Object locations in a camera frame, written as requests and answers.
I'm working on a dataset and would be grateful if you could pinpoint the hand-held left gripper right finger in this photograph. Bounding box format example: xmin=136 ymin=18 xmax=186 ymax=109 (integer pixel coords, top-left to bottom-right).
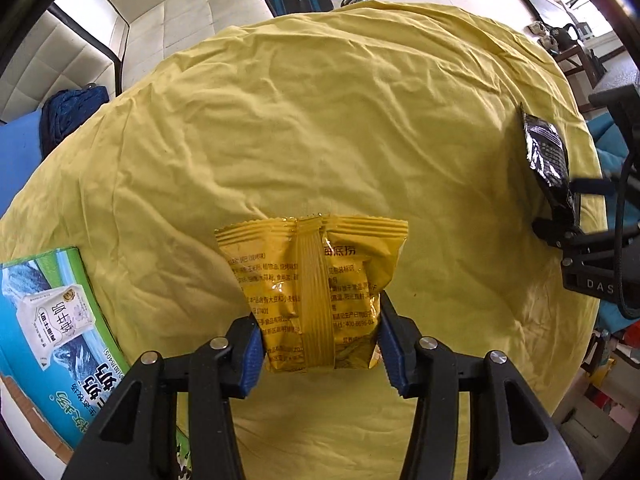
xmin=377 ymin=291 xmax=576 ymax=480

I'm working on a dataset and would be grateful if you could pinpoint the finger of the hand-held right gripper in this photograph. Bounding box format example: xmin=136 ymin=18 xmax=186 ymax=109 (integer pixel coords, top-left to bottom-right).
xmin=531 ymin=214 xmax=587 ymax=257
xmin=569 ymin=175 xmax=614 ymax=197

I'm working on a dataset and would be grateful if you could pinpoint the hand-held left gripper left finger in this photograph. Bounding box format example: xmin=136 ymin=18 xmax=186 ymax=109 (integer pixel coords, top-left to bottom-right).
xmin=60 ymin=312 xmax=266 ymax=480

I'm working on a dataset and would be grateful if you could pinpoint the black snack packet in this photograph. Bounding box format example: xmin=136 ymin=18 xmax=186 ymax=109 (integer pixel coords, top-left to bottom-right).
xmin=520 ymin=102 xmax=582 ymax=231

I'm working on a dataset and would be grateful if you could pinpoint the yellow snack packet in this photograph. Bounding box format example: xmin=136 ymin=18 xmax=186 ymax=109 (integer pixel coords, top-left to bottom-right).
xmin=215 ymin=214 xmax=408 ymax=373

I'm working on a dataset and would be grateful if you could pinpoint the blue printed cardboard box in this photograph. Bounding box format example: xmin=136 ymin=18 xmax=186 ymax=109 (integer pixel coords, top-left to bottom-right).
xmin=0 ymin=246 xmax=198 ymax=480

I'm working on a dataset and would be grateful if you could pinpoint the teal bean bag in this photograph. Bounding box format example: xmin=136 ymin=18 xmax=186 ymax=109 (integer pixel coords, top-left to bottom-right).
xmin=585 ymin=110 xmax=640 ymax=186

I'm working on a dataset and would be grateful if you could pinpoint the dark wooden chair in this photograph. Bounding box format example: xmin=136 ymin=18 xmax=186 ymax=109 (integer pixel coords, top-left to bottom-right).
xmin=555 ymin=42 xmax=609 ymax=106

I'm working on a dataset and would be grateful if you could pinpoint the black treadmill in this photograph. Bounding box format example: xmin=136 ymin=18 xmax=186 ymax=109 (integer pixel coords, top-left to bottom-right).
xmin=510 ymin=0 xmax=597 ymax=38

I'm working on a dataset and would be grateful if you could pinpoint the yellow tablecloth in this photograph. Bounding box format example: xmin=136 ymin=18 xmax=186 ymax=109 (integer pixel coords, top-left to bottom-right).
xmin=0 ymin=0 xmax=603 ymax=480

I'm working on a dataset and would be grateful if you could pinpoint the blue foam mat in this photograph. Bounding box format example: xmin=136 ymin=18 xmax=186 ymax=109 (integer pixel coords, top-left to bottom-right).
xmin=0 ymin=110 xmax=46 ymax=221

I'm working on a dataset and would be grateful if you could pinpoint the dark blue cloth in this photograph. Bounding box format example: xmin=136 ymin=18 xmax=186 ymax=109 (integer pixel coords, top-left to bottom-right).
xmin=41 ymin=85 xmax=110 ymax=157

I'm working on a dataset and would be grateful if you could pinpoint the small white quilted chair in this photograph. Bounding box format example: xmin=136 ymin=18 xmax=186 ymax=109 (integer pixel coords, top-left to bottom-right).
xmin=0 ymin=2 xmax=126 ymax=126

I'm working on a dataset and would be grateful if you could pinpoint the large white quilted chair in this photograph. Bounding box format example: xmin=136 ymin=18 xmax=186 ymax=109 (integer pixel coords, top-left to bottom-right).
xmin=85 ymin=0 xmax=273 ymax=96

